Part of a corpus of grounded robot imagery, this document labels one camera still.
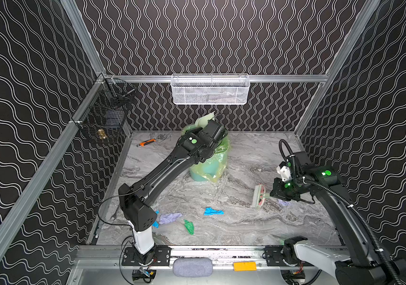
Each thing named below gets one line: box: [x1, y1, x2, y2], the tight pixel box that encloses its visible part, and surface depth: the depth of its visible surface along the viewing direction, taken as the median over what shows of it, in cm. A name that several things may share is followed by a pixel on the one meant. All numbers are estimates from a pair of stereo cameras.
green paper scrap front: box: [184, 219, 195, 236], surface depth 83 cm
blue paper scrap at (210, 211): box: [203, 206, 225, 216], surface depth 88 cm
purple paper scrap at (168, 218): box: [159, 212, 183, 225], surface depth 86 cm
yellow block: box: [233, 261, 258, 272], surface depth 74 cm
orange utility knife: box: [136, 138, 157, 148], surface depth 116 cm
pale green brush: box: [252, 184, 271, 208], surface depth 81 cm
